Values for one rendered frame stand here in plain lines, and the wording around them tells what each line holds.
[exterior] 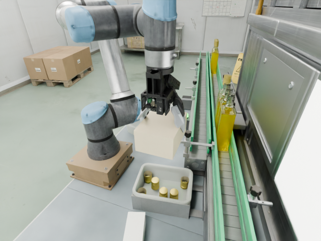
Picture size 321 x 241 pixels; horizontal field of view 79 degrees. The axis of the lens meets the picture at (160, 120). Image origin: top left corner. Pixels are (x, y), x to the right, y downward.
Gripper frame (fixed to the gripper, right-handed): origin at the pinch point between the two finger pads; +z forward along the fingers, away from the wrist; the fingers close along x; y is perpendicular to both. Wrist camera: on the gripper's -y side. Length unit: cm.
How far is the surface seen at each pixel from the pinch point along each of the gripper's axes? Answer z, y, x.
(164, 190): 29.5, 0.8, 1.0
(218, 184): 14.3, 4.4, 19.9
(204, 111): 23, -58, 6
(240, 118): 23, -56, 27
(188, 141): 14.2, -13.6, 6.3
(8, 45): 36, -207, -376
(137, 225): 29.7, 17.1, -2.8
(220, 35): 56, -613, -32
